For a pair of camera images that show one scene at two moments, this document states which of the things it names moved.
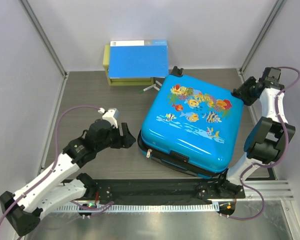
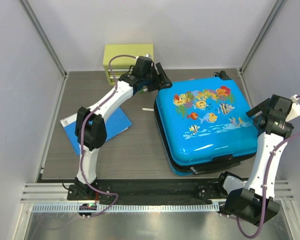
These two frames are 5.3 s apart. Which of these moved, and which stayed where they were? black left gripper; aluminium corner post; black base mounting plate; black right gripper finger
Moved: black left gripper; black right gripper finger
Stayed: aluminium corner post; black base mounting plate
